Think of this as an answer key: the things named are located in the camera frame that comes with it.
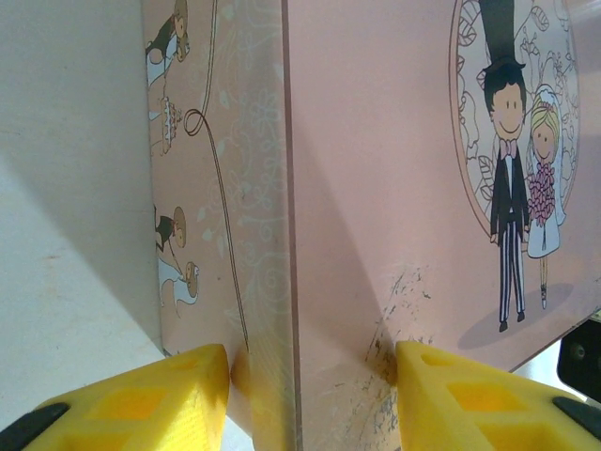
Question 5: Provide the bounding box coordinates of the pink wedding couple tin box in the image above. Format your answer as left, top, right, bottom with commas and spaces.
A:
140, 0, 601, 451

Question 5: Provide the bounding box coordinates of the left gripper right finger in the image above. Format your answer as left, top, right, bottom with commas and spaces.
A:
395, 340, 601, 451

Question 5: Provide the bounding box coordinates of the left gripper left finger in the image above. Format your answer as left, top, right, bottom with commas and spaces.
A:
0, 343, 231, 451

